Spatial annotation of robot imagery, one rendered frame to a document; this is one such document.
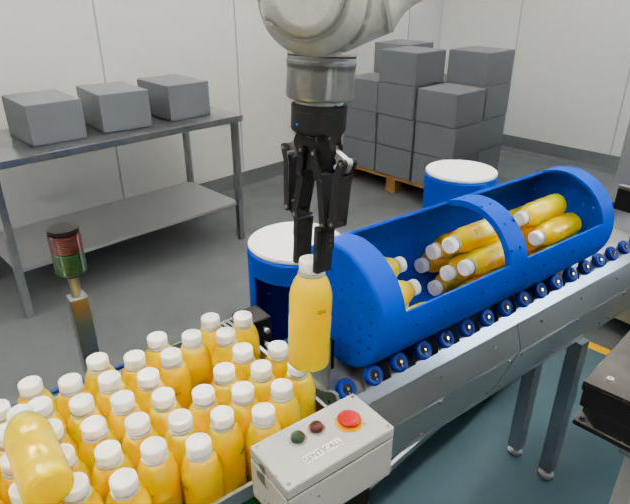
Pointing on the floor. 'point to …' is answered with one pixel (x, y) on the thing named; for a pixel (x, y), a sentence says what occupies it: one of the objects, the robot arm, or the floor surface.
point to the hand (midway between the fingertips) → (312, 244)
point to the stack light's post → (83, 327)
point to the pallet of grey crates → (427, 109)
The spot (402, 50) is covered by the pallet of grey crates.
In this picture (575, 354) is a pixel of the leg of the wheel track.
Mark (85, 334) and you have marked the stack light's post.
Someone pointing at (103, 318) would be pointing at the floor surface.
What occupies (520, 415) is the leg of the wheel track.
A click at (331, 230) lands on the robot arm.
